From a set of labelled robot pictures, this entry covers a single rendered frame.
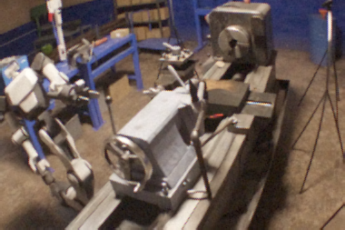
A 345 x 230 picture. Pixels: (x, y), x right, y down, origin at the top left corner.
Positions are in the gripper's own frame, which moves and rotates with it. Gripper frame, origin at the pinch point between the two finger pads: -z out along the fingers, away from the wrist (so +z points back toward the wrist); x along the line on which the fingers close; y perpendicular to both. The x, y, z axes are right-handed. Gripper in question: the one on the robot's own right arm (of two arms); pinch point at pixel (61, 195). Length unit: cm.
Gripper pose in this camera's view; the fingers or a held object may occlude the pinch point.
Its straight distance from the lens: 184.8
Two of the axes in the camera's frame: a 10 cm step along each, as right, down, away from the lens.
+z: -6.2, -7.8, 0.4
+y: 7.8, -6.1, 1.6
